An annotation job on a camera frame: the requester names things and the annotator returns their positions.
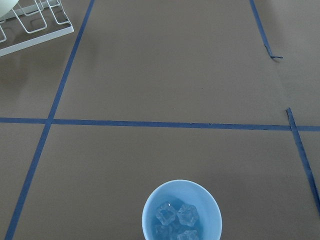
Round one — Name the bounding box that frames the white wire cup rack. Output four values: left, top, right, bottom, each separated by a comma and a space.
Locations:
0, 0, 74, 56

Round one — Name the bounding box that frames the light blue plastic cup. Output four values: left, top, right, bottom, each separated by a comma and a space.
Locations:
142, 179, 222, 240

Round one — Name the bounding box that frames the white cup in rack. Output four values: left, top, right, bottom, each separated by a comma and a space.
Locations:
0, 0, 19, 18

